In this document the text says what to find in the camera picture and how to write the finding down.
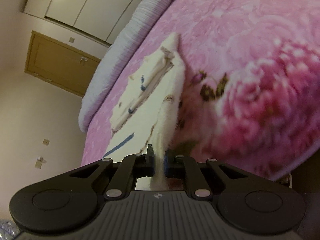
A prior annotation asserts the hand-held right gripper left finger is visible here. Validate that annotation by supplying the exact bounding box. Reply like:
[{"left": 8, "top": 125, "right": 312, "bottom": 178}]
[{"left": 67, "top": 144, "right": 155, "bottom": 200}]

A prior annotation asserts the wall socket with plug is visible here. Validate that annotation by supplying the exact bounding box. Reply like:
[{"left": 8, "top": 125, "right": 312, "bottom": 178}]
[{"left": 34, "top": 155, "right": 47, "bottom": 170}]

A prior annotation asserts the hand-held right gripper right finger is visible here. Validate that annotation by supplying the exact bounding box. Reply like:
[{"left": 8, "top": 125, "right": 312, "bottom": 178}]
[{"left": 164, "top": 149, "right": 250, "bottom": 200}]

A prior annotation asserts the pink floral blanket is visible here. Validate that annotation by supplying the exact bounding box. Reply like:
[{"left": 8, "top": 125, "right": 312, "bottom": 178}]
[{"left": 80, "top": 0, "right": 320, "bottom": 182}]

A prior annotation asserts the grey striped quilt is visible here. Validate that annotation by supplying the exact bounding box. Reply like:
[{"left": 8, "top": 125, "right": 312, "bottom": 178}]
[{"left": 78, "top": 0, "right": 193, "bottom": 133}]

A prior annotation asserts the white fleece garment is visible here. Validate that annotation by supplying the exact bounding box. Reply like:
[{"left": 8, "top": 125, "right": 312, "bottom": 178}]
[{"left": 105, "top": 32, "right": 187, "bottom": 190}]

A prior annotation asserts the brown wooden door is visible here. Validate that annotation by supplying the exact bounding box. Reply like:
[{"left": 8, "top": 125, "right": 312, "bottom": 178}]
[{"left": 24, "top": 30, "right": 102, "bottom": 98}]

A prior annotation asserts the cream wardrobe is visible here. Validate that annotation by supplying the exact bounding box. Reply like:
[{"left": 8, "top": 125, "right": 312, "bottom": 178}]
[{"left": 24, "top": 0, "right": 160, "bottom": 48}]

